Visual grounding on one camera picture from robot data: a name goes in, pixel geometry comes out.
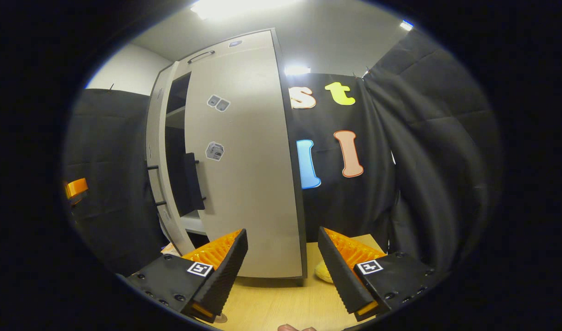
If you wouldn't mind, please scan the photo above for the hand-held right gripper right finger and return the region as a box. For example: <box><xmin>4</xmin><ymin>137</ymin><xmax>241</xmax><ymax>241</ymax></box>
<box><xmin>318</xmin><ymin>226</ymin><xmax>447</xmax><ymax>321</ymax></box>

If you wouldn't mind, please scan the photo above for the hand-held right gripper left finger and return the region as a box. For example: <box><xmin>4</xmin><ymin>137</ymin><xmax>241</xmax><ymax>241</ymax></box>
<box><xmin>127</xmin><ymin>228</ymin><xmax>248</xmax><ymax>322</ymax></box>

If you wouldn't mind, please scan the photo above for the white cabinet door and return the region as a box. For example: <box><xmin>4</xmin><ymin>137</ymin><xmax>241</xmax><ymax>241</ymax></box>
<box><xmin>184</xmin><ymin>44</ymin><xmax>305</xmax><ymax>280</ymax></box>
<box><xmin>145</xmin><ymin>61</ymin><xmax>196</xmax><ymax>256</ymax></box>

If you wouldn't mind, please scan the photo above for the white cabinet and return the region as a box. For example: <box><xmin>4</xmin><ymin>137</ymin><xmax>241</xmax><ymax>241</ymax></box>
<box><xmin>145</xmin><ymin>28</ymin><xmax>309</xmax><ymax>280</ymax></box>

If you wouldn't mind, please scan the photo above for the yellow plush toy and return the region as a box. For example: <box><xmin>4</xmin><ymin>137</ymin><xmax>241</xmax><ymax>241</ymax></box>
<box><xmin>314</xmin><ymin>261</ymin><xmax>334</xmax><ymax>284</ymax></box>

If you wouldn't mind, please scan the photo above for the black backdrop cloth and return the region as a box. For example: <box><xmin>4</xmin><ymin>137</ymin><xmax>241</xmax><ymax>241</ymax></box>
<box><xmin>63</xmin><ymin>28</ymin><xmax>502</xmax><ymax>276</ymax></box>

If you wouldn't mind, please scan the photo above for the long ceiling light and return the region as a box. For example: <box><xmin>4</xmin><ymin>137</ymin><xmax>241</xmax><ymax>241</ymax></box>
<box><xmin>190</xmin><ymin>0</ymin><xmax>302</xmax><ymax>20</ymax></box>

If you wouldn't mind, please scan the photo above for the black left door handle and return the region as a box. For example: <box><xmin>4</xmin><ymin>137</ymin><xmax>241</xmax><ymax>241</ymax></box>
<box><xmin>145</xmin><ymin>163</ymin><xmax>167</xmax><ymax>207</ymax></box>

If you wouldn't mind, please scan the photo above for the black door handle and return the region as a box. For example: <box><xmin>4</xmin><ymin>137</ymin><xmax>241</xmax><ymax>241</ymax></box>
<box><xmin>182</xmin><ymin>153</ymin><xmax>206</xmax><ymax>217</ymax></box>
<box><xmin>145</xmin><ymin>163</ymin><xmax>167</xmax><ymax>207</ymax></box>

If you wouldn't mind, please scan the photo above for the black right door handle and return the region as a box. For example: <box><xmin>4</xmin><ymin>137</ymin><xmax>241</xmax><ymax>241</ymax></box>
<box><xmin>182</xmin><ymin>153</ymin><xmax>206</xmax><ymax>217</ymax></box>

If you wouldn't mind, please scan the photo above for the metal drawer handle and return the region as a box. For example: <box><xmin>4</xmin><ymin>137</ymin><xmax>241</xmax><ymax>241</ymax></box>
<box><xmin>187</xmin><ymin>50</ymin><xmax>216</xmax><ymax>64</ymax></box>

